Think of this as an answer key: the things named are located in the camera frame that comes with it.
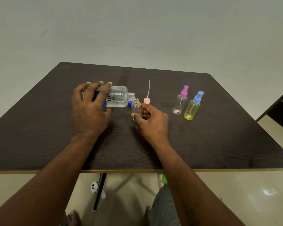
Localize person's left hand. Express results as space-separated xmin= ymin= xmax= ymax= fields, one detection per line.
xmin=72 ymin=81 xmax=113 ymax=140

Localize person's right hand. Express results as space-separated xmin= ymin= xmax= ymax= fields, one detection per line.
xmin=132 ymin=103 xmax=171 ymax=147

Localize small clear bottle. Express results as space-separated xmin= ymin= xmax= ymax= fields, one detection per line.
xmin=131 ymin=98 xmax=142 ymax=122

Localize clear bottle with blue label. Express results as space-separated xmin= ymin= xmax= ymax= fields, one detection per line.
xmin=83 ymin=86 xmax=135 ymax=108

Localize person's right forearm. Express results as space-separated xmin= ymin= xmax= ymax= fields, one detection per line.
xmin=153 ymin=139 xmax=246 ymax=226

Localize person's left forearm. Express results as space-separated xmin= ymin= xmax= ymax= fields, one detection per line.
xmin=0 ymin=133 xmax=100 ymax=226

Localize pink spray cap with tube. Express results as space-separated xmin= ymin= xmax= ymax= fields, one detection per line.
xmin=144 ymin=80 xmax=151 ymax=104

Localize clear spray bottle purple cap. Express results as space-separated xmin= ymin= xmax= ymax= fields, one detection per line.
xmin=172 ymin=85 xmax=189 ymax=115

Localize yellow spray bottle blue cap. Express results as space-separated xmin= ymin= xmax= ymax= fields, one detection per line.
xmin=183 ymin=91 xmax=204 ymax=121

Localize green object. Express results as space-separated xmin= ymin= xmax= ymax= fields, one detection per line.
xmin=156 ymin=172 xmax=168 ymax=185

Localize white controller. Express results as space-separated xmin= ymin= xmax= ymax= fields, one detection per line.
xmin=91 ymin=181 xmax=107 ymax=199

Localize black table leg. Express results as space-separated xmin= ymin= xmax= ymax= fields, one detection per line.
xmin=92 ymin=173 xmax=107 ymax=211

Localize person's grey trousers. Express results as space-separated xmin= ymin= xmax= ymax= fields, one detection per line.
xmin=152 ymin=185 xmax=182 ymax=226

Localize person's right foot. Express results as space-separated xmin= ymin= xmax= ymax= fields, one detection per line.
xmin=143 ymin=206 xmax=154 ymax=226

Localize person's foot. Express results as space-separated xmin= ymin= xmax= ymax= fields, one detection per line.
xmin=143 ymin=206 xmax=154 ymax=226
xmin=66 ymin=210 xmax=82 ymax=226

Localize person's left foot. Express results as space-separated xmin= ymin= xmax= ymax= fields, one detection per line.
xmin=66 ymin=210 xmax=82 ymax=226

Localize dark furniture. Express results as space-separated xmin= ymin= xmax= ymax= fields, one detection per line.
xmin=256 ymin=86 xmax=283 ymax=135

